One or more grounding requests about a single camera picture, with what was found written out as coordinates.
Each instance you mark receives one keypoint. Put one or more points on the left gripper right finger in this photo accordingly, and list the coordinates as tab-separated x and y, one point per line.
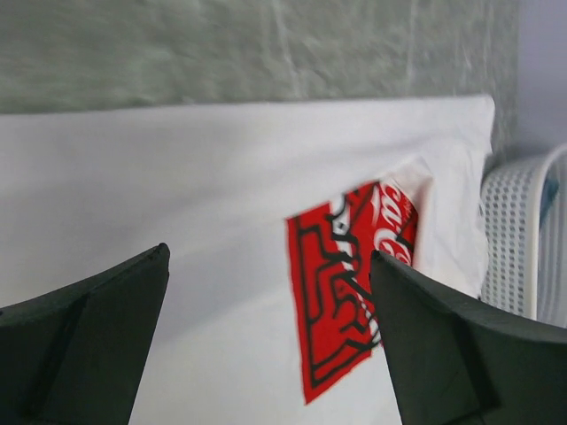
456	360

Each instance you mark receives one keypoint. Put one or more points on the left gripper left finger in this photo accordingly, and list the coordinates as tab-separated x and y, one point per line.
76	355

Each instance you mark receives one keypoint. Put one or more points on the white t-shirt red print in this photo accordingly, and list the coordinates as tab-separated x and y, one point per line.
270	212

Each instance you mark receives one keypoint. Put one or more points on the white laundry basket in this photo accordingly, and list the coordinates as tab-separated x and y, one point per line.
525	224

